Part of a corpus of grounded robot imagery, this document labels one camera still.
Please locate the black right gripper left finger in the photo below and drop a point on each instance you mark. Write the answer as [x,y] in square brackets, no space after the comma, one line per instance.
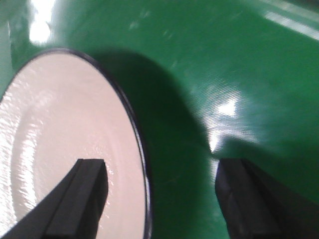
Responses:
[72,210]

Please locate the cream plate black rim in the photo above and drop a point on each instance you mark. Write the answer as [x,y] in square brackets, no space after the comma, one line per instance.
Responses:
[59,107]

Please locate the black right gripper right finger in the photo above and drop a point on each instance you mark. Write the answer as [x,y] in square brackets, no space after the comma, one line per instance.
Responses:
[257,206]

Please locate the green circular conveyor belt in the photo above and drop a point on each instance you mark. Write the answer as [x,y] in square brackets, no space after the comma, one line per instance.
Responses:
[207,79]

